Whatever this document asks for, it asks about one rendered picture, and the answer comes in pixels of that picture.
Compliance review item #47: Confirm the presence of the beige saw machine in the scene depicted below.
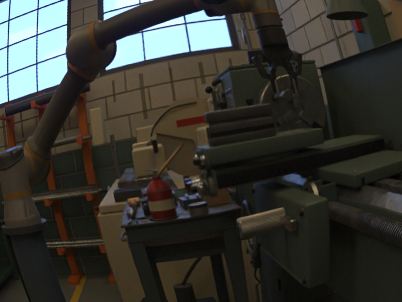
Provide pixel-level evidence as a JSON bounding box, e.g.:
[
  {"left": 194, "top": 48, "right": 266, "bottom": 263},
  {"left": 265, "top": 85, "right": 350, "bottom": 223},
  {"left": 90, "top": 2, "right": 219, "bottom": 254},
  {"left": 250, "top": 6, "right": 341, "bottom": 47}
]
[{"left": 97, "top": 97, "right": 254, "bottom": 302}]

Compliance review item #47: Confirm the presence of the green lathe body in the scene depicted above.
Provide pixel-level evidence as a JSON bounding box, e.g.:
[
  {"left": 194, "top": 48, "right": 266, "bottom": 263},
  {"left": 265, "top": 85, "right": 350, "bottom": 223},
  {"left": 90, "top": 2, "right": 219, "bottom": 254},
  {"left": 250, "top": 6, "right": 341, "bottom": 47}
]
[{"left": 193, "top": 38, "right": 402, "bottom": 302}]

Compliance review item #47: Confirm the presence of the red white oil can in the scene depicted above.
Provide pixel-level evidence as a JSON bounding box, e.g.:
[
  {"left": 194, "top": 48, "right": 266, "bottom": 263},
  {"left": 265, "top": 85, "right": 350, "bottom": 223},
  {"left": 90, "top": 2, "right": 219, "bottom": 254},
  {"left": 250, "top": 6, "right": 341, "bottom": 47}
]
[{"left": 145, "top": 142, "right": 186, "bottom": 222}]

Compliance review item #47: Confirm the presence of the white upright board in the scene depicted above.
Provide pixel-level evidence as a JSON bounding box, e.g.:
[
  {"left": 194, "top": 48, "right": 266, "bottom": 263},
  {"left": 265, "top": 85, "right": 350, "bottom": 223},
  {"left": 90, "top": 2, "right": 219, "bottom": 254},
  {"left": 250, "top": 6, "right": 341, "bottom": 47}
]
[{"left": 88, "top": 106, "right": 107, "bottom": 147}]

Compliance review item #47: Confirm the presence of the large grid window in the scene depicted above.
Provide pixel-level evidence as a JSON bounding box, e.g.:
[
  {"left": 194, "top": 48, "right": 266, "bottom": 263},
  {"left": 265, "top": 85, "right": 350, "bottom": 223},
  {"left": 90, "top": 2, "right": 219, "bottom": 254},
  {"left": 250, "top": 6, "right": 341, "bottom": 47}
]
[{"left": 0, "top": 0, "right": 70, "bottom": 105}]

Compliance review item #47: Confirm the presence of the orange steel bar rack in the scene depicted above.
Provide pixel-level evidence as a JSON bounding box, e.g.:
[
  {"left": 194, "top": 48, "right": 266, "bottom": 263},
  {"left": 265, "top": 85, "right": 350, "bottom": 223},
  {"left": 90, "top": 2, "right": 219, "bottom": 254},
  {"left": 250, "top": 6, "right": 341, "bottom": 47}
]
[{"left": 0, "top": 84, "right": 117, "bottom": 287}]

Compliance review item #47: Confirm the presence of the brown wooden block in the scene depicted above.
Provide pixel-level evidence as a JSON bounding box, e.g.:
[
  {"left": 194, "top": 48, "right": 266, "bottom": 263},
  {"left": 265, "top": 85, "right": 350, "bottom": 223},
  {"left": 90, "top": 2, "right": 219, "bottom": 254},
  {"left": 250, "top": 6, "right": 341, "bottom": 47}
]
[{"left": 203, "top": 187, "right": 233, "bottom": 208}]

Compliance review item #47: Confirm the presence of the silver cylindrical handle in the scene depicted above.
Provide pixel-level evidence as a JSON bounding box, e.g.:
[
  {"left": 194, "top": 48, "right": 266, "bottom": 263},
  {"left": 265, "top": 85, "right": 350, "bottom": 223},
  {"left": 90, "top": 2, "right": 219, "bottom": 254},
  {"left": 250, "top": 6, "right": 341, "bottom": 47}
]
[{"left": 236, "top": 206, "right": 298, "bottom": 241}]

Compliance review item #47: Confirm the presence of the grey threaded leadscrew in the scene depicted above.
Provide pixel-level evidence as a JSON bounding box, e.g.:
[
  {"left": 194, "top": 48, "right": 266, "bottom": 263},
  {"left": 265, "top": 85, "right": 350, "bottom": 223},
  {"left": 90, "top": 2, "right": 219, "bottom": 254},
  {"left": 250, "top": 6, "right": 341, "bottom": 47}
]
[{"left": 327, "top": 199, "right": 402, "bottom": 248}]

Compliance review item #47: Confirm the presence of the black tool post block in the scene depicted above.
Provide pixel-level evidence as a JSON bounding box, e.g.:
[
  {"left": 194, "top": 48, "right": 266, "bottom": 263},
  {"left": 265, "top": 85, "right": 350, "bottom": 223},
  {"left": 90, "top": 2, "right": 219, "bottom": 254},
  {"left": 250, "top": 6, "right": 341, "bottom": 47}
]
[{"left": 203, "top": 102, "right": 278, "bottom": 148}]

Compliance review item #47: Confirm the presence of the dark blue metal block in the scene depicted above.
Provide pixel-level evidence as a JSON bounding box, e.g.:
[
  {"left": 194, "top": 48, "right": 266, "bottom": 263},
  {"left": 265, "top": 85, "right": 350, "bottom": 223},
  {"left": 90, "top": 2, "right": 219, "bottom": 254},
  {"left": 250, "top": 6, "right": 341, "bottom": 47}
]
[{"left": 177, "top": 192, "right": 203, "bottom": 210}]

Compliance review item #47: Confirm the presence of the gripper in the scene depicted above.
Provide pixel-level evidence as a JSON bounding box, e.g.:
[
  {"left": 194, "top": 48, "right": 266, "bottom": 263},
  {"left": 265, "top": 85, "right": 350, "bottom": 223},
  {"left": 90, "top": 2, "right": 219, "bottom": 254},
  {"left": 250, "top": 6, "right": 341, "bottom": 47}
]
[{"left": 248, "top": 13, "right": 304, "bottom": 98}]

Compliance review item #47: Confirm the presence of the black cable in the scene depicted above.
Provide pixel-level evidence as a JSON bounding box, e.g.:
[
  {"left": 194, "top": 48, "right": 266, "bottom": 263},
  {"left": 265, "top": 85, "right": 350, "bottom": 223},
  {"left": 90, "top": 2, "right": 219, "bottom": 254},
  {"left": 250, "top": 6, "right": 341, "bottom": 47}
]
[{"left": 180, "top": 255, "right": 204, "bottom": 287}]

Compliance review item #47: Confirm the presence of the small grey round tin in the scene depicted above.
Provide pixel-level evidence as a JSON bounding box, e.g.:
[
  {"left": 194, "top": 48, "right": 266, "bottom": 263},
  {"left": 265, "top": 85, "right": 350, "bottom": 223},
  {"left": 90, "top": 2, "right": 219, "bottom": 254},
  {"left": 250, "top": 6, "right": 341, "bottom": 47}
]
[{"left": 187, "top": 200, "right": 210, "bottom": 218}]

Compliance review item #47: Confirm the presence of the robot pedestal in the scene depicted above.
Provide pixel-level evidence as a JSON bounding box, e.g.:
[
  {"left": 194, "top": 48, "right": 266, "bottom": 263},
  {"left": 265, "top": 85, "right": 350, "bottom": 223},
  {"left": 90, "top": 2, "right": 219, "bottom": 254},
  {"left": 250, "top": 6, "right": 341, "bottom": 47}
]
[{"left": 0, "top": 219, "right": 67, "bottom": 302}]

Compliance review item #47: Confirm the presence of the dark green side table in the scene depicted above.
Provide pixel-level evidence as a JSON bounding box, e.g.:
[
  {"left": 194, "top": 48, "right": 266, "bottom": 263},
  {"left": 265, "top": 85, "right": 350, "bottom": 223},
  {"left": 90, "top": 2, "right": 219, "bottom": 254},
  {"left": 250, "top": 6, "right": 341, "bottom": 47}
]
[{"left": 120, "top": 199, "right": 250, "bottom": 302}]

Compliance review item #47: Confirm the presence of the black round canister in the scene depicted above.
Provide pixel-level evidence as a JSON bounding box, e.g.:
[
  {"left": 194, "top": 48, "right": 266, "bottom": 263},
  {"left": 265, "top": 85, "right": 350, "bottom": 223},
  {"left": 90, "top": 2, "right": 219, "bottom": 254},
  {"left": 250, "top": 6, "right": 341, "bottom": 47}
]
[{"left": 173, "top": 282, "right": 198, "bottom": 302}]

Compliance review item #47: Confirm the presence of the arched grid window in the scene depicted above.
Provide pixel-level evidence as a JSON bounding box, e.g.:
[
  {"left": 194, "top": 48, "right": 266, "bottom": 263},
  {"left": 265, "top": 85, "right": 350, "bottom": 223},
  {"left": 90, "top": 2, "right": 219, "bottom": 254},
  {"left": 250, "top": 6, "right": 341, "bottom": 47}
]
[{"left": 98, "top": 0, "right": 238, "bottom": 72}]

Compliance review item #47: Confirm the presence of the green machine with red button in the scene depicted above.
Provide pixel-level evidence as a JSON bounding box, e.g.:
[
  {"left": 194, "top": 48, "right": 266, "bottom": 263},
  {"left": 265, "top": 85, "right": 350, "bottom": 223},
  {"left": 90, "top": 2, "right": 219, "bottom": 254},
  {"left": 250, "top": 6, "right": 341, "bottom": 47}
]
[{"left": 351, "top": 0, "right": 402, "bottom": 51}]

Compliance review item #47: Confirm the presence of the grey lathe chuck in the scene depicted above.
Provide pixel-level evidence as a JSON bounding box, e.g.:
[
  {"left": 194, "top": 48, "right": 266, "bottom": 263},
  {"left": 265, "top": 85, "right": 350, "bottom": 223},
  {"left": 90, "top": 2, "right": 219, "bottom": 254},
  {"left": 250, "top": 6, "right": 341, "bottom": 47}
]
[{"left": 255, "top": 74, "right": 327, "bottom": 133}]

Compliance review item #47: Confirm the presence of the black ball lever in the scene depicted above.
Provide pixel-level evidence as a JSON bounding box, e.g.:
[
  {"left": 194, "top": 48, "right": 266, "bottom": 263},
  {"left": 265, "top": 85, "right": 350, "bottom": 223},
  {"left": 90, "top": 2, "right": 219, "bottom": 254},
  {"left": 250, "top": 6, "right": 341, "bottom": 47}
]
[{"left": 204, "top": 85, "right": 225, "bottom": 111}]

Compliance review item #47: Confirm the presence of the green hanging lamp shade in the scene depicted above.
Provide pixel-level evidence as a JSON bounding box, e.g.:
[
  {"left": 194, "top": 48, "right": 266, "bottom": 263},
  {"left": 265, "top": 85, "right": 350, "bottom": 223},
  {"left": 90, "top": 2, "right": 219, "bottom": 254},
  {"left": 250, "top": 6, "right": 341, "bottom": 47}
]
[{"left": 325, "top": 0, "right": 370, "bottom": 21}]

